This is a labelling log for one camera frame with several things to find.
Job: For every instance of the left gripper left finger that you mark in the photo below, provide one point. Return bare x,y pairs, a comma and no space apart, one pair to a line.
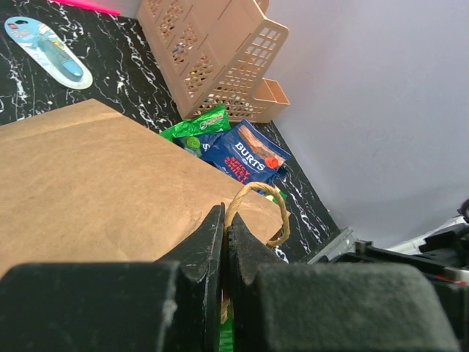
171,304

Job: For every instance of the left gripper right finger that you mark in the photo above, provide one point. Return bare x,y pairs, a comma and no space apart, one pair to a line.
279,306

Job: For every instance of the brown paper bag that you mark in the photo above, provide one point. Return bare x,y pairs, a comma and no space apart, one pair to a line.
84,183

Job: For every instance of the dark blue Burts chilli bag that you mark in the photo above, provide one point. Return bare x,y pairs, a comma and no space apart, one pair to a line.
246,154

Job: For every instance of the blue Burts chips bag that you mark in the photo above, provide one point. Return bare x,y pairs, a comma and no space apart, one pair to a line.
198,145

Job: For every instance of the green Chuba cassava chips bag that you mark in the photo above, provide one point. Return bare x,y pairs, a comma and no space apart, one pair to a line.
212,121

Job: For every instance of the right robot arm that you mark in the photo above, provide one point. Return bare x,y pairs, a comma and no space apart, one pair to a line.
443,255

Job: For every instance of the orange plastic file organizer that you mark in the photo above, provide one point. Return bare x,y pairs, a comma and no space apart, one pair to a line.
217,52

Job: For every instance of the blue correction tape blister pack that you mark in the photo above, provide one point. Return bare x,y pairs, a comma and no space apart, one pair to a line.
46,48

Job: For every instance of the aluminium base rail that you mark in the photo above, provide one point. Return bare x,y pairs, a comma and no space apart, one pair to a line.
343,243

